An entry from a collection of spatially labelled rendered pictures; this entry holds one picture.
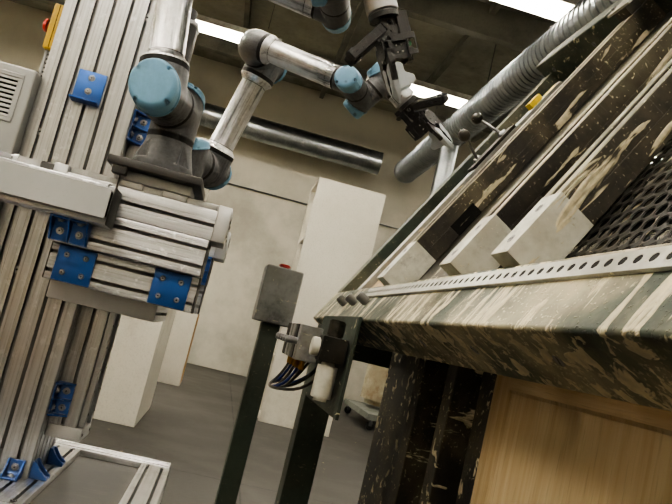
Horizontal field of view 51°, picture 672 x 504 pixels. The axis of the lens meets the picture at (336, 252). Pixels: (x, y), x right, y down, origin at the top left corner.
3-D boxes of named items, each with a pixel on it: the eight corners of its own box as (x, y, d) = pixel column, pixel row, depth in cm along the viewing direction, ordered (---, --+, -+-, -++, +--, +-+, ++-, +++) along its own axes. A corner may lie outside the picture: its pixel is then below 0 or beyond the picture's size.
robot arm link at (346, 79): (237, 11, 227) (365, 62, 208) (251, 28, 237) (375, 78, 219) (219, 43, 226) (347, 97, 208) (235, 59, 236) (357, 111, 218)
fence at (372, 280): (363, 301, 214) (354, 292, 214) (561, 94, 232) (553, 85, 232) (367, 301, 210) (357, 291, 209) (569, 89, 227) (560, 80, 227)
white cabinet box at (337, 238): (255, 411, 625) (311, 189, 651) (318, 425, 632) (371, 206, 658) (258, 421, 566) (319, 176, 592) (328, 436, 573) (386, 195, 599)
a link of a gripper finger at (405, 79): (421, 95, 162) (412, 57, 162) (397, 100, 161) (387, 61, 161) (418, 99, 165) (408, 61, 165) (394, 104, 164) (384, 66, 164)
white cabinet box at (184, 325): (124, 368, 709) (143, 298, 718) (181, 382, 717) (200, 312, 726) (117, 372, 665) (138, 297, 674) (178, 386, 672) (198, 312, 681)
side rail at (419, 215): (360, 315, 239) (337, 292, 239) (564, 99, 260) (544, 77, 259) (363, 315, 233) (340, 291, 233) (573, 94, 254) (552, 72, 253)
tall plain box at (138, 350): (63, 388, 489) (132, 148, 511) (150, 407, 497) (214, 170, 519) (28, 404, 400) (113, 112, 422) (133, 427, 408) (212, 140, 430)
